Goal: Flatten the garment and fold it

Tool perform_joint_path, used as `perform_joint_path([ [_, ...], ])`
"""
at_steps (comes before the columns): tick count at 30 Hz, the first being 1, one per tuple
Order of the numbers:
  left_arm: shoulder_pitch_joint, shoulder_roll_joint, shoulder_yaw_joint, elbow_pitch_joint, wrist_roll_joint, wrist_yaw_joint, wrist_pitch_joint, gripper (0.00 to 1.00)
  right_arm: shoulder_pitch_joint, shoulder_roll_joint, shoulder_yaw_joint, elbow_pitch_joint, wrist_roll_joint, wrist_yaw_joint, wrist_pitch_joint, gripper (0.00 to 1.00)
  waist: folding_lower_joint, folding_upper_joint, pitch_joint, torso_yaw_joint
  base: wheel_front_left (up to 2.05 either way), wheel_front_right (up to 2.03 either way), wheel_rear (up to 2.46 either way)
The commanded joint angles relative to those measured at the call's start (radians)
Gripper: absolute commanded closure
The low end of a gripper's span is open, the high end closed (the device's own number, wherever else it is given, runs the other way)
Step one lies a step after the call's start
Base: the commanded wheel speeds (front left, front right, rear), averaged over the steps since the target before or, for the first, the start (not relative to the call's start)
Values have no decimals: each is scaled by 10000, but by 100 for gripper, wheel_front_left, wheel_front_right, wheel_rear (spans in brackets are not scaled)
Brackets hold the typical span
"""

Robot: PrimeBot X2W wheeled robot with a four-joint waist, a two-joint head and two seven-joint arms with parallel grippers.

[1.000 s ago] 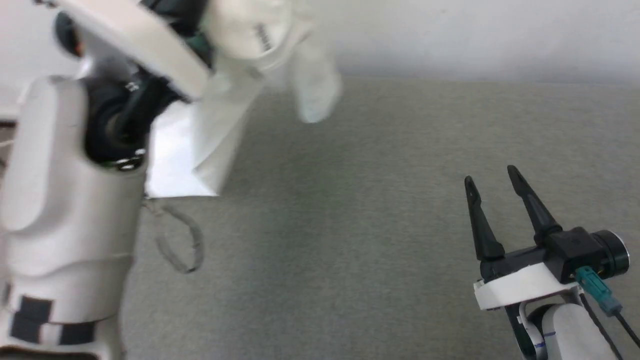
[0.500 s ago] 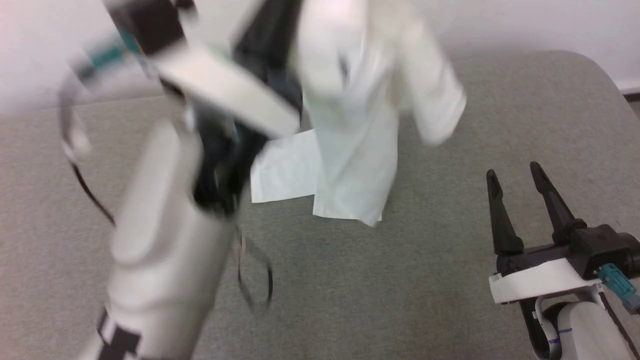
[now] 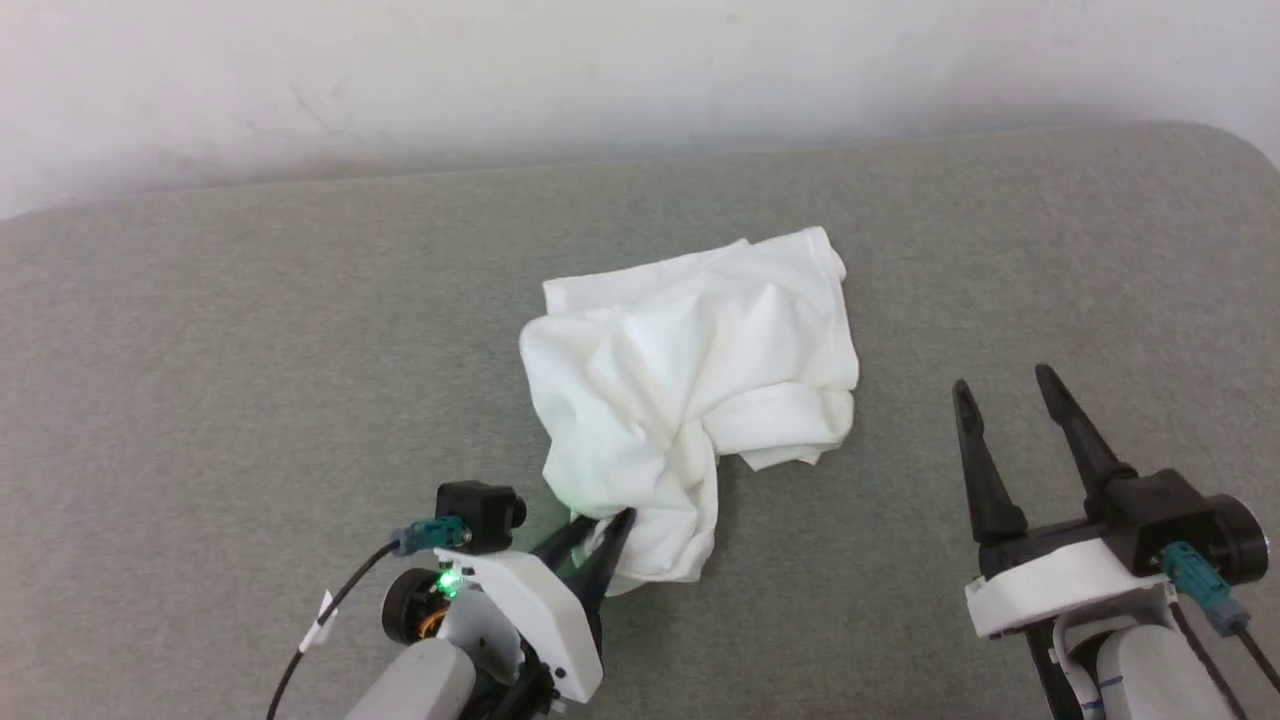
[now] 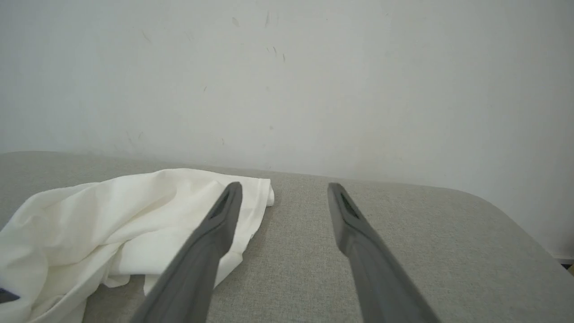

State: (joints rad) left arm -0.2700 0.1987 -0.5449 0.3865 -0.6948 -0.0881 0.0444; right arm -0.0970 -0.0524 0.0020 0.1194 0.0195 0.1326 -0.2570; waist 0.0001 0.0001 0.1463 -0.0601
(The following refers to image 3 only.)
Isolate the black cable, teal plug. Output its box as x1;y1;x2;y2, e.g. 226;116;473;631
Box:
267;516;472;720
1160;542;1280;703

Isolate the white garment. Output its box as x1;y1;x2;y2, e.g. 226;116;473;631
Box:
519;227;860;596

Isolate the grey fabric sofa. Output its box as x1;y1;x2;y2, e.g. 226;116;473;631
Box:
0;122;1280;720

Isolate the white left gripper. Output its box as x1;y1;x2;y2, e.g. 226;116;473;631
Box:
460;509;638;705

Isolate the black right cable, teal plug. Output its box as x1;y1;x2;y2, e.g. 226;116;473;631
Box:
1160;542;1280;703

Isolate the black left cable, teal plug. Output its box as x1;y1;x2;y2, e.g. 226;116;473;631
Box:
267;516;472;720

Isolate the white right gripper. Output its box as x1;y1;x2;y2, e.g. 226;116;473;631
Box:
951;364;1172;642

